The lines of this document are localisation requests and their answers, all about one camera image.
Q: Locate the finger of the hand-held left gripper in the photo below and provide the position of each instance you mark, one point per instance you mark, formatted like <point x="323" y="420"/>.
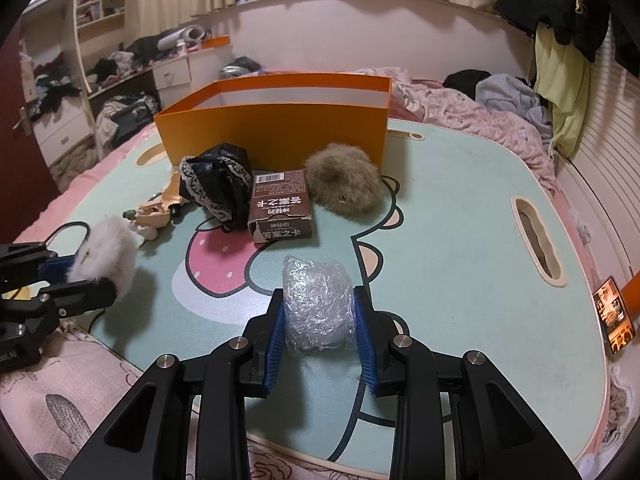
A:
<point x="80" y="295"/>
<point x="55" y="267"/>

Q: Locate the yellow-green hanging garment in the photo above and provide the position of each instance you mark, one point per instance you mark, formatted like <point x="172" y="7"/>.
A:
<point x="560" y="90"/>

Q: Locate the small white bottle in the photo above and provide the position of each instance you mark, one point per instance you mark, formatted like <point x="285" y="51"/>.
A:
<point x="182" y="48"/>

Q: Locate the black lace cloth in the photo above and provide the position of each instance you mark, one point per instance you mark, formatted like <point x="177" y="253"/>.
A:
<point x="220" y="175"/>

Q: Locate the crumpled grey cloth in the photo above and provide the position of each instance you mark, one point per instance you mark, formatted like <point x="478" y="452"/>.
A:
<point x="620" y="400"/>

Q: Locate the dark red door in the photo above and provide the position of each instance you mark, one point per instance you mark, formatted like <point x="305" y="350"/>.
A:
<point x="20" y="160"/>

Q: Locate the clear plastic wrap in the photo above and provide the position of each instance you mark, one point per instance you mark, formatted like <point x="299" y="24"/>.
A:
<point x="317" y="305"/>

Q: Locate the small brown box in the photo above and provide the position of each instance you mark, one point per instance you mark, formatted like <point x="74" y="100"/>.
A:
<point x="280" y="210"/>

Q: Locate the white drawer cabinet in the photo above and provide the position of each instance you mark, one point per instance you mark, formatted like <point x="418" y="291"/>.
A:
<point x="172" y="74"/>

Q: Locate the small orange box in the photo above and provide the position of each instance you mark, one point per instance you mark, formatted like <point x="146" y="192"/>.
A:
<point x="217" y="42"/>

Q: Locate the phone with lit screen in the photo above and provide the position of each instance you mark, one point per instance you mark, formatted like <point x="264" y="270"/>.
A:
<point x="612" y="315"/>

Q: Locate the pile of clothes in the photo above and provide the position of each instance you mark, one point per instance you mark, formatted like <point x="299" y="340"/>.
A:
<point x="127" y="120"/>

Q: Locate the white drawer chest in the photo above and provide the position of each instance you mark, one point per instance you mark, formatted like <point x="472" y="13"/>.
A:
<point x="62" y="135"/>

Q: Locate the grey clothing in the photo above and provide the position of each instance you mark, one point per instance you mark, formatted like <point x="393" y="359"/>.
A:
<point x="505" y="95"/>

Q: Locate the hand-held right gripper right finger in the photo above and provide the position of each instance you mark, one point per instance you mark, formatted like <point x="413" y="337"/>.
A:
<point x="364" y="340"/>

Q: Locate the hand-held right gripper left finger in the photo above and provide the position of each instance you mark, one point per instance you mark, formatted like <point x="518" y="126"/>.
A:
<point x="276" y="340"/>

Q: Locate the white rolled sheet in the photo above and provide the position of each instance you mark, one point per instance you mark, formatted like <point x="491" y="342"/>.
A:
<point x="185" y="35"/>

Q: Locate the white wall shelf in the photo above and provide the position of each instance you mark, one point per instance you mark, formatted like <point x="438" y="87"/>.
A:
<point x="100" y="10"/>

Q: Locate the black clothing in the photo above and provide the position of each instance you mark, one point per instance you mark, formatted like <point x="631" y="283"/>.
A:
<point x="465" y="80"/>

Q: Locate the brown fluffy pompom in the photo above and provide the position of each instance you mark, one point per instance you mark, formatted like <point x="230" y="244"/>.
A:
<point x="345" y="180"/>

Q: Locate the white fluffy pompom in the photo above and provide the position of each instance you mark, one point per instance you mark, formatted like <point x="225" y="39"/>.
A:
<point x="107" y="250"/>

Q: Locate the orange cardboard box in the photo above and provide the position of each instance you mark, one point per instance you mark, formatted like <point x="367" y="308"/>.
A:
<point x="275" y="130"/>

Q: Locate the silver metal bowl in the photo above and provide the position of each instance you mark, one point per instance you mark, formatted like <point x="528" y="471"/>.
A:
<point x="240" y="67"/>

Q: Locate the pink floral quilt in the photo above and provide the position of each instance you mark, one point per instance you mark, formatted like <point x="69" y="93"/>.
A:
<point x="450" y="110"/>

